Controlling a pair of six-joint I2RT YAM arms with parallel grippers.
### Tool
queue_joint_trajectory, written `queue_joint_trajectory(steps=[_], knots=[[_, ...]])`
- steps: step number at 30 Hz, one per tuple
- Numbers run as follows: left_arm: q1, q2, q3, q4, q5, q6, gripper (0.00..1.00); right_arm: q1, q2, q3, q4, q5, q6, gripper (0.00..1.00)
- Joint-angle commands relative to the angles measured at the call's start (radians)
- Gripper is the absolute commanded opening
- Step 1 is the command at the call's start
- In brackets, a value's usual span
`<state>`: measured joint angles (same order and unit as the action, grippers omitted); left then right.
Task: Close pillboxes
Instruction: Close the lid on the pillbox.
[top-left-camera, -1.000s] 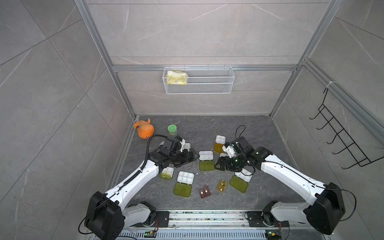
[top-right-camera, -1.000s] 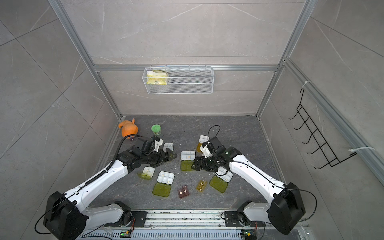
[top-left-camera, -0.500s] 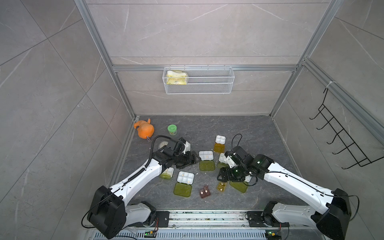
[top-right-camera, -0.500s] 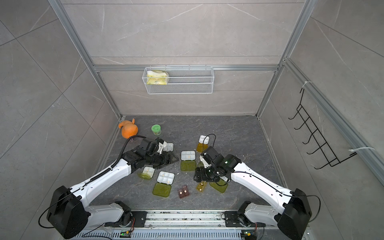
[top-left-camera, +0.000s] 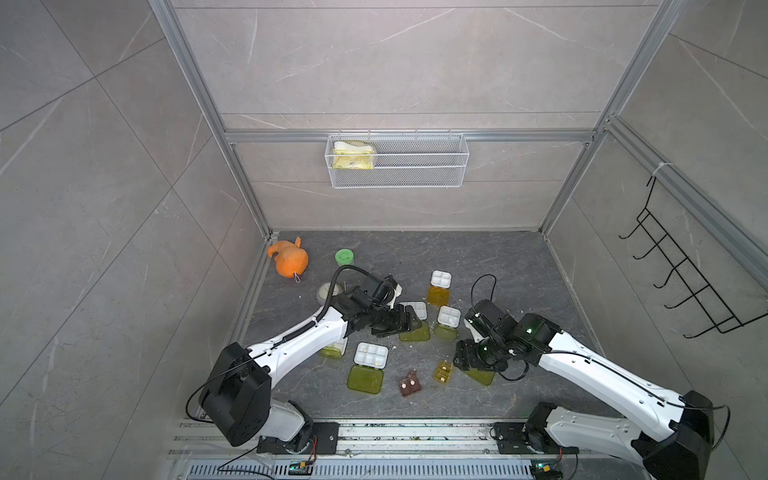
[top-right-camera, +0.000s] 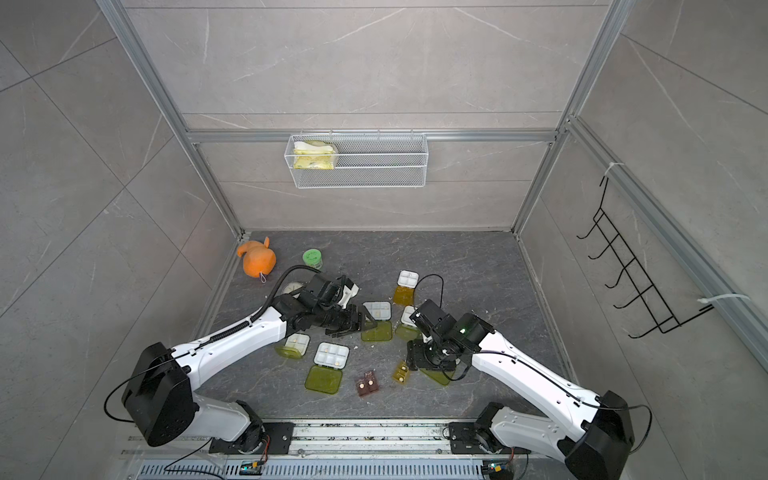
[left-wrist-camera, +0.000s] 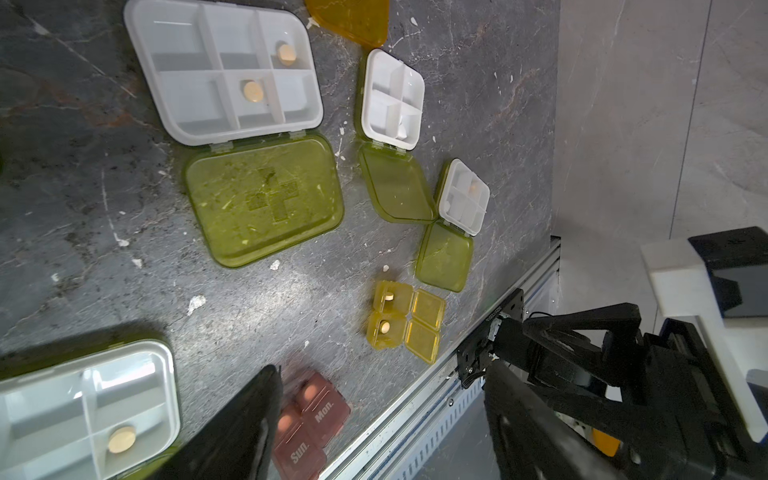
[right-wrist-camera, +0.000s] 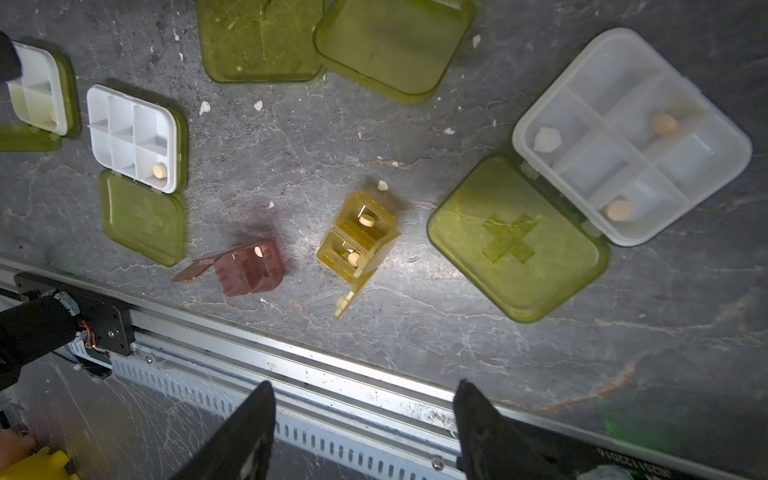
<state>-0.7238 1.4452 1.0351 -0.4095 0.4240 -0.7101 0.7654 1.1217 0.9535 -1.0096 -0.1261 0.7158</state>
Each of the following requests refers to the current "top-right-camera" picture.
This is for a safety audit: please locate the yellow small pillbox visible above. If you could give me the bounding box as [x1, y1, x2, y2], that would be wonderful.
[392, 361, 411, 385]

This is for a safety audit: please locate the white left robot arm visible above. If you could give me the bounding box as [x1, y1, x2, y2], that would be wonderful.
[121, 270, 375, 453]

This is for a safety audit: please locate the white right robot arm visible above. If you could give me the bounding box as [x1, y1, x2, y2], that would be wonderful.
[407, 300, 635, 479]

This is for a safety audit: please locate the grey alarm clock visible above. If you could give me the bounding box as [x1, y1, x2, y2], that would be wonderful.
[282, 281, 305, 294]

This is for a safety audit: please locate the small green pillbox centre right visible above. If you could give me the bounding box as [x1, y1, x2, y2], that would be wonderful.
[395, 306, 422, 341]

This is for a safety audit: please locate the small green pillbox near clock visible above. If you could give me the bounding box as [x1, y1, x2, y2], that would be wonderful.
[275, 333, 311, 360]

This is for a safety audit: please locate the amber pillbox at back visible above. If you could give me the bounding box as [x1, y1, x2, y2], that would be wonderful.
[393, 270, 419, 307]

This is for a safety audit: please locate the green lidded round jar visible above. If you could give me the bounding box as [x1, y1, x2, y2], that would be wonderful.
[302, 248, 323, 270]

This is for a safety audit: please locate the brown small pillbox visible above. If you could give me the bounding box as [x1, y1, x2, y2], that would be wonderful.
[355, 370, 379, 397]

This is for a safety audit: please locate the large green six-cell pillbox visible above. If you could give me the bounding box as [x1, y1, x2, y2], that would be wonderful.
[304, 342, 350, 395]

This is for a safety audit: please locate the orange plush toy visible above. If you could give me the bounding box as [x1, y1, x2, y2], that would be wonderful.
[236, 237, 277, 283]

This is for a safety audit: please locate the yellow packet in basket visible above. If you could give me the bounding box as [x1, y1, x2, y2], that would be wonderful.
[292, 140, 338, 170]

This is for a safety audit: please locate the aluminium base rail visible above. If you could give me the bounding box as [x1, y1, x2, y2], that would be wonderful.
[112, 418, 573, 479]

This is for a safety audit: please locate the white wire wall basket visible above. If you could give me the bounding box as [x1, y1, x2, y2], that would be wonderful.
[284, 132, 429, 189]

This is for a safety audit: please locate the black wall hook rack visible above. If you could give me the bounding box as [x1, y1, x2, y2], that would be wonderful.
[576, 177, 715, 340]

